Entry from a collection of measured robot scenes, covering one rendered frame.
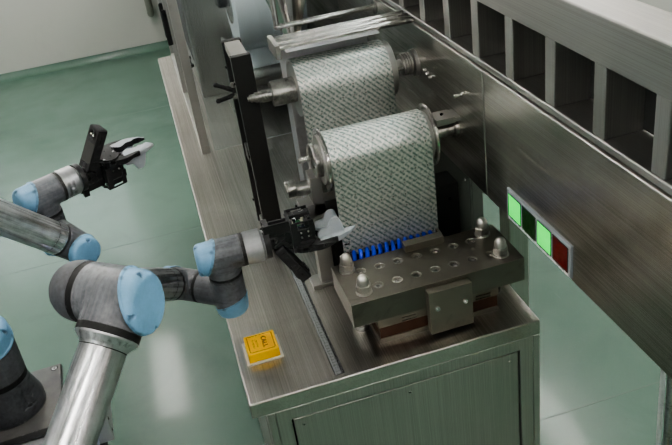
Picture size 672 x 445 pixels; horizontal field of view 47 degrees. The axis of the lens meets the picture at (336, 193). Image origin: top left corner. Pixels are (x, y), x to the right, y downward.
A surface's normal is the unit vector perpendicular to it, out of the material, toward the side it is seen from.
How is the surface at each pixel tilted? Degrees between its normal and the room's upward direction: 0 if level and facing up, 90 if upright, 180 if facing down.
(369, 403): 90
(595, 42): 90
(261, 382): 0
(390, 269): 0
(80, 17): 90
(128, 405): 0
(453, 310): 90
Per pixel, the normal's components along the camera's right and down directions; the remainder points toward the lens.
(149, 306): 0.94, -0.04
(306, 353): -0.13, -0.87
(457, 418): 0.27, 0.44
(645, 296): -0.95, 0.24
